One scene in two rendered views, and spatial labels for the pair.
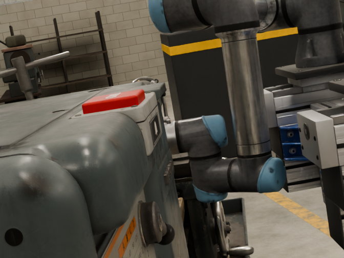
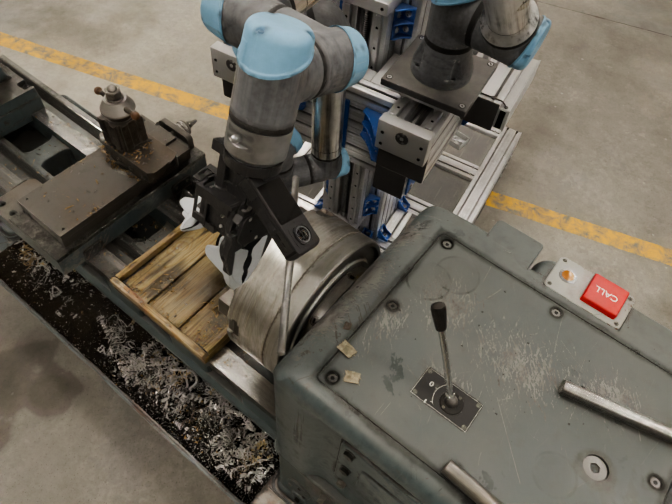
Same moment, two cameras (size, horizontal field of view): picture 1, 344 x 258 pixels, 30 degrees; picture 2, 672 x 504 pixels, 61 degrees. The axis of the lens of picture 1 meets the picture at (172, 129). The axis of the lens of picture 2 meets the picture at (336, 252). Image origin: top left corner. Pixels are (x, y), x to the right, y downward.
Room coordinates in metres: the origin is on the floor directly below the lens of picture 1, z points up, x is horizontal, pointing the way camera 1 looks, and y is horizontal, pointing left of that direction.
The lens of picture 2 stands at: (0.86, 0.72, 2.02)
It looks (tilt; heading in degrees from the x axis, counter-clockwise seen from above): 54 degrees down; 297
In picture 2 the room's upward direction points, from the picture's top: 6 degrees clockwise
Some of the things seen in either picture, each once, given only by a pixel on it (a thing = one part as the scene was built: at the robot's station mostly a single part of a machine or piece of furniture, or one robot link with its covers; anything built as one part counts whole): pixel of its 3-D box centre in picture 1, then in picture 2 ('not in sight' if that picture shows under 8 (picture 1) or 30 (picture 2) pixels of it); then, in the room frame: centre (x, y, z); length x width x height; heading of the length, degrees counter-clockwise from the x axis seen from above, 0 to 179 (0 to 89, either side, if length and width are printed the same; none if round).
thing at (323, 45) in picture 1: (322, 44); not in sight; (1.71, -0.43, 1.21); 0.15 x 0.15 x 0.10
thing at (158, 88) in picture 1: (135, 100); (509, 250); (0.86, 0.04, 1.24); 0.09 x 0.08 x 0.03; 173
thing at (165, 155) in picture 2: not in sight; (137, 153); (1.75, 0.08, 0.99); 0.20 x 0.10 x 0.05; 173
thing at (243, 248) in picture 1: (239, 251); not in sight; (1.68, -0.12, 0.69); 0.08 x 0.03 x 0.03; 83
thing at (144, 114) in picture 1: (120, 125); (583, 298); (0.72, 0.06, 1.23); 0.13 x 0.08 x 0.05; 173
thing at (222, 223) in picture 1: (213, 222); not in sight; (1.80, -0.07, 0.75); 0.27 x 0.10 x 0.23; 173
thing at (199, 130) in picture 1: (201, 134); (277, 148); (1.43, -0.06, 1.08); 0.11 x 0.08 x 0.09; 83
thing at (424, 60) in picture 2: not in sight; (445, 53); (1.21, -0.45, 1.21); 0.15 x 0.15 x 0.10
